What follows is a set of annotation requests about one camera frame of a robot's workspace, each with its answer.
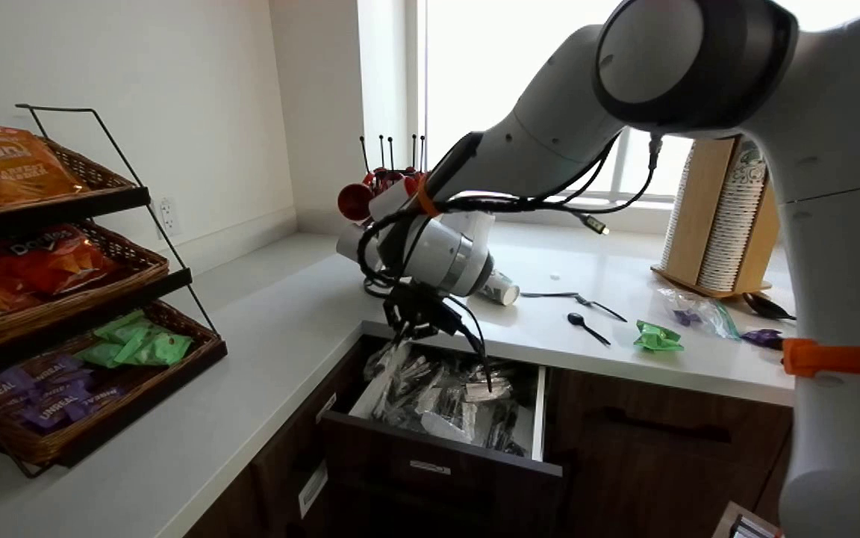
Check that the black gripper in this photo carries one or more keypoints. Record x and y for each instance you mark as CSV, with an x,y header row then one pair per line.
x,y
420,301

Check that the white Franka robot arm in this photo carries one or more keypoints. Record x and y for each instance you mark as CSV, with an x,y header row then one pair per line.
x,y
848,198

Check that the silver fork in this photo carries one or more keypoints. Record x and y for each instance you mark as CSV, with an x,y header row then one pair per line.
x,y
560,292

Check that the pile of cutlery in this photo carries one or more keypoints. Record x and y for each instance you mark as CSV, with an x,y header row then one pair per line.
x,y
448,403

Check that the white paper cup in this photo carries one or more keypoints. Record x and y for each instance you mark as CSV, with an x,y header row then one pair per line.
x,y
502,289

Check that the white mug red inside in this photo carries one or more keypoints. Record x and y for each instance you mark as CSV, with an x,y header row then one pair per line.
x,y
390,198

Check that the small black spoon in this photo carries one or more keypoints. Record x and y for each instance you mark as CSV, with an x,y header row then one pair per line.
x,y
575,321

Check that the bright window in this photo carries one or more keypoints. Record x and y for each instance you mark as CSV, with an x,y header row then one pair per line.
x,y
448,79

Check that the large wicker basket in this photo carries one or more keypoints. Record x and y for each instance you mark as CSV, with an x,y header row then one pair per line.
x,y
170,375

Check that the clear plastic bag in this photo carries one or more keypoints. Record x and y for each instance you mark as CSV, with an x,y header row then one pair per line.
x,y
704,316

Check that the wooden paper towel holder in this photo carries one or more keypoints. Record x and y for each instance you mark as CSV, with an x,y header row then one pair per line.
x,y
689,219

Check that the green snack packets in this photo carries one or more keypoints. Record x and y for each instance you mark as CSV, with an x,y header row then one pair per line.
x,y
135,345

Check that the medium wicker basket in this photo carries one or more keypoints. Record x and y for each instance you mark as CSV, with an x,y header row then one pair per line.
x,y
133,273

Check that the white paper towel roll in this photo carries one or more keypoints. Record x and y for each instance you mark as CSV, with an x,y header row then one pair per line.
x,y
733,219

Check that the purple headed black utensil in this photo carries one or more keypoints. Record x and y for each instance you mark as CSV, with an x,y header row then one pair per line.
x,y
760,339

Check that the black serving spoon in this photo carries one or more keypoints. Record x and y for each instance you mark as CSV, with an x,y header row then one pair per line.
x,y
763,306

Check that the small wicker basket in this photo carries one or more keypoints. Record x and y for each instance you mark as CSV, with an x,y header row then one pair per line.
x,y
103,188

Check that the purple snack packets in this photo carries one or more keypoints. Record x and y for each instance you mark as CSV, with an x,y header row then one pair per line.
x,y
47,393

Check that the red snack bags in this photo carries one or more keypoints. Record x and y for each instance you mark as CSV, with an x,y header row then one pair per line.
x,y
42,269

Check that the orange chips bag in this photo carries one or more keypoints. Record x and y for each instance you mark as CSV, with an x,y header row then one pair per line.
x,y
0,165

